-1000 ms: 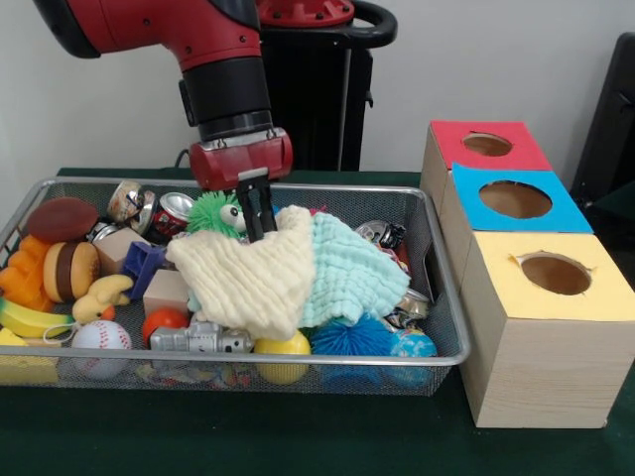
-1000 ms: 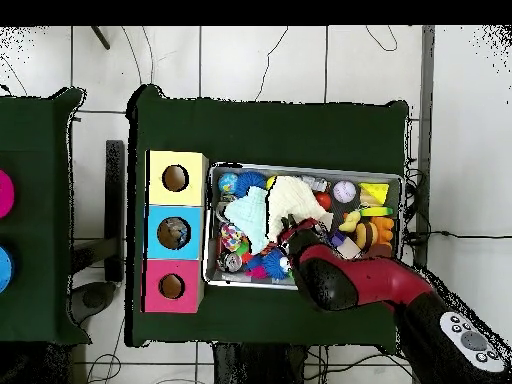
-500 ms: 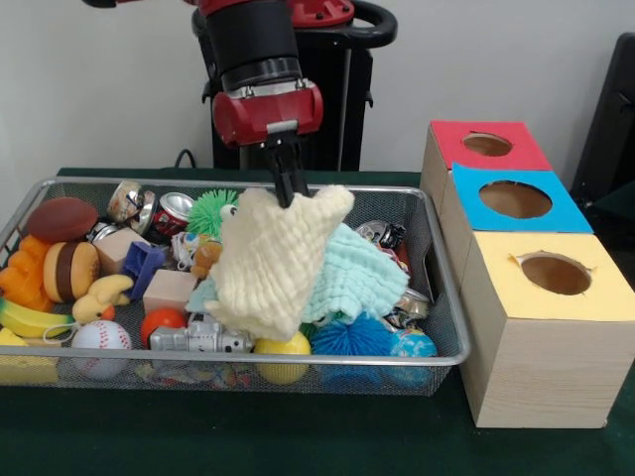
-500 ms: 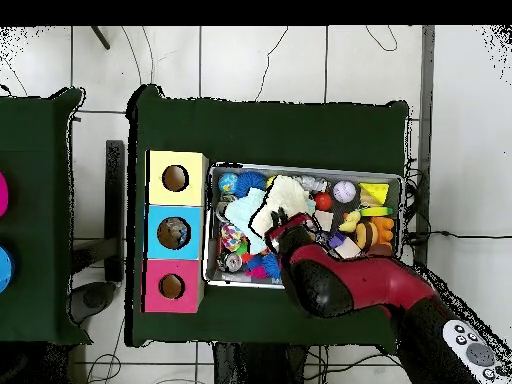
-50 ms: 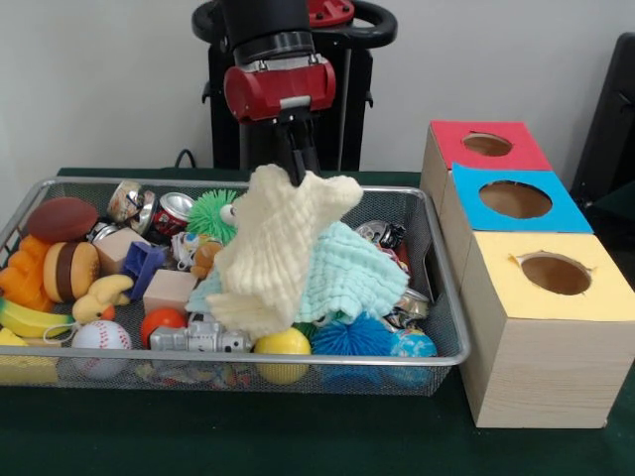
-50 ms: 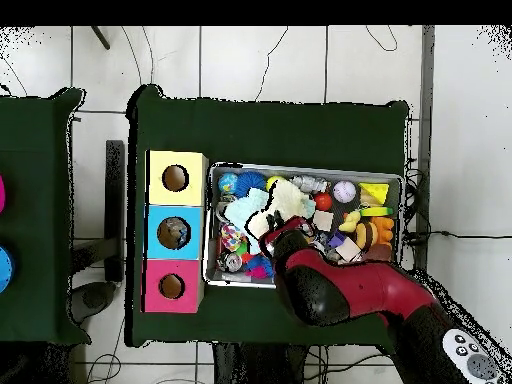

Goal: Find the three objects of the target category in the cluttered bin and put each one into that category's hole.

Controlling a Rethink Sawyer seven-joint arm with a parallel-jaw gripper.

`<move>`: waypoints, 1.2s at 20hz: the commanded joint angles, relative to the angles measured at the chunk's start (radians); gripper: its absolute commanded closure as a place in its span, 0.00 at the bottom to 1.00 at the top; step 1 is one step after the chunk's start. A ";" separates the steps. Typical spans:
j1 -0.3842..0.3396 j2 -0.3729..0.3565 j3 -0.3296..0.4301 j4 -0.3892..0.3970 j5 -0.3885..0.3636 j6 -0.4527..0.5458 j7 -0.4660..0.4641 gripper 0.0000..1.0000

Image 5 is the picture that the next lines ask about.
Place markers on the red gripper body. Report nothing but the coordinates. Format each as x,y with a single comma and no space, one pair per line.
280,91

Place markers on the brown toy football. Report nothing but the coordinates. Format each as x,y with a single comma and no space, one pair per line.
62,218

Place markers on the red soda can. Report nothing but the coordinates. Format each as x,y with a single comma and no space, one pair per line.
174,213

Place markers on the yellow duck toy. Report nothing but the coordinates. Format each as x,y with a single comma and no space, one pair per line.
99,296

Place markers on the yellow toy banana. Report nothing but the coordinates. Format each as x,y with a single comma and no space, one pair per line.
30,319

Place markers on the mint green cloth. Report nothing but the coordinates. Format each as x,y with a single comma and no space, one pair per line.
357,273

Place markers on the crushed silver can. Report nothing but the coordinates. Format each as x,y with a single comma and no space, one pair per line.
131,203
409,305

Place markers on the small wooden block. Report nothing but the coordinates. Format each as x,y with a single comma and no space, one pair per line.
169,291

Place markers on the purple block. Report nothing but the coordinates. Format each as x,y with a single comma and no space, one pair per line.
144,263

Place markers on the silver robot toy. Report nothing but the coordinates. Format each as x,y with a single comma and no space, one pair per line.
198,339

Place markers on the tan wooden cube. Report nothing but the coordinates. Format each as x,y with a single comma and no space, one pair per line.
121,250

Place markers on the small red ball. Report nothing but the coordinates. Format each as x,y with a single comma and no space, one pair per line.
162,323

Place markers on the white baseball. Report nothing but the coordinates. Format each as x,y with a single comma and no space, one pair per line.
99,339

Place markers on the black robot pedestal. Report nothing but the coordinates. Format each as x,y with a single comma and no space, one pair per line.
362,109

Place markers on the wooden box with three holes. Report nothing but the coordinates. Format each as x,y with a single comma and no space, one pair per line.
546,367

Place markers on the clear mesh bin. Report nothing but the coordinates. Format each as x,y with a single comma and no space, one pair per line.
437,258

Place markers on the silver and black can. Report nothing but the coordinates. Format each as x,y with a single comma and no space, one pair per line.
382,235

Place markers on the blue spiky ball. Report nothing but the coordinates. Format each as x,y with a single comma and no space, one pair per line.
352,339

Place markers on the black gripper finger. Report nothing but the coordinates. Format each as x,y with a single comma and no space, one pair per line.
290,149
308,149

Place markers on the black chair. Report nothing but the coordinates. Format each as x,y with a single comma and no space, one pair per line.
610,129

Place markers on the orange plush toy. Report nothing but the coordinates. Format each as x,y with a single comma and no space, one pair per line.
206,258

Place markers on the pale yellow cloth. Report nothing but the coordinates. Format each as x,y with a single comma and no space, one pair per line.
273,248

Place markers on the green fuzzy toy with eyes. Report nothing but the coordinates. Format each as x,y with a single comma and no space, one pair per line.
210,213

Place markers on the yellow block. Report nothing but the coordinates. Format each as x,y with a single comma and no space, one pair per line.
20,369

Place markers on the blue globe ball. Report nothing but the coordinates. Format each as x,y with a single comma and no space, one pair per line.
412,347

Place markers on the yellow ball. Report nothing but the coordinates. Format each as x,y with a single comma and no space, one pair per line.
282,344

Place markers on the toy hamburger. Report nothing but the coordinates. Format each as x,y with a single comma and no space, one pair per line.
69,271

